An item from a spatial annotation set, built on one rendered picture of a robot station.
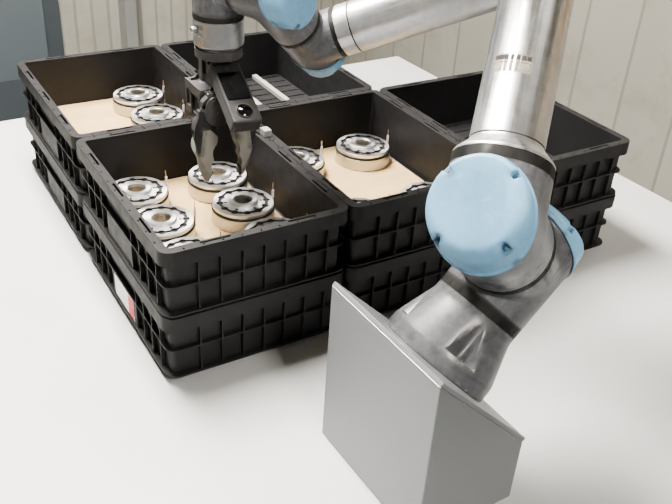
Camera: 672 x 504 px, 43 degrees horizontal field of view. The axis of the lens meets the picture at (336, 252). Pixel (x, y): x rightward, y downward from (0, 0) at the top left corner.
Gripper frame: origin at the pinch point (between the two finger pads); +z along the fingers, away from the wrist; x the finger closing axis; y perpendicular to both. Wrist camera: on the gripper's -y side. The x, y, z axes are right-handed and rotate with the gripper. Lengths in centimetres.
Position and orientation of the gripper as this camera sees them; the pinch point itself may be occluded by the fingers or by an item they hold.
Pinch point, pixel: (225, 172)
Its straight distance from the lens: 137.0
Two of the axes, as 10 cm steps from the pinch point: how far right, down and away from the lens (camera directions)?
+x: -8.6, 2.2, -4.5
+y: -5.0, -4.8, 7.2
